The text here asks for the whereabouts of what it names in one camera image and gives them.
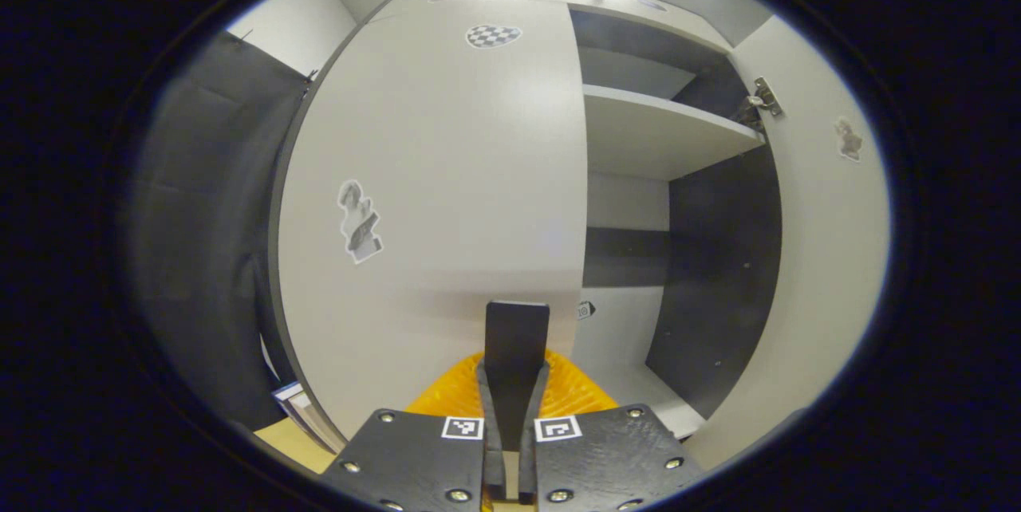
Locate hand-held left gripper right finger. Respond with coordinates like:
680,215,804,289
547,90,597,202
518,350,707,512

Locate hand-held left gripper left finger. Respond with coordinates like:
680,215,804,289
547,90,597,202
319,352,505,512

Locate grey double-door shoe cabinet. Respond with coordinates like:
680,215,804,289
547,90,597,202
267,0,786,443

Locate grey shoe cabinet door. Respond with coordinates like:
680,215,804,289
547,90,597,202
275,0,589,441
686,15,890,469

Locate grey cabinet shelf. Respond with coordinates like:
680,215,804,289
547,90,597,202
582,84,767,182

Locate metal door hinge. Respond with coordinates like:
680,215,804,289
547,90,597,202
738,77,784,130

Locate black backdrop cloth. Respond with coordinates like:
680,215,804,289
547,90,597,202
128,30,320,433

